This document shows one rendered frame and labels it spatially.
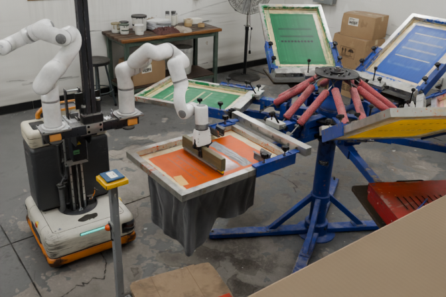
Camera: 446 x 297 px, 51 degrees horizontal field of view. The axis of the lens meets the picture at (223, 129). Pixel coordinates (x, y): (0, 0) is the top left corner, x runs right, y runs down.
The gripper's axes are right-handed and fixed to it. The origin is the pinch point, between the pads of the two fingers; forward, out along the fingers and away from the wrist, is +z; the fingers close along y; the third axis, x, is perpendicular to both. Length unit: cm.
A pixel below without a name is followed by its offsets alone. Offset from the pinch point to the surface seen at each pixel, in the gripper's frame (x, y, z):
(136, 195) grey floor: -134, -22, 91
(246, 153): 5.8, -28.0, 6.1
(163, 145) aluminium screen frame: -25.7, 10.3, 0.6
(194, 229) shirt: 18.6, 20.3, 33.0
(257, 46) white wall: -383, -386, 39
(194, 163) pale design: -1.2, 4.9, 5.4
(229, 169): 15.4, -7.0, 6.8
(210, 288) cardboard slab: -3, -5, 99
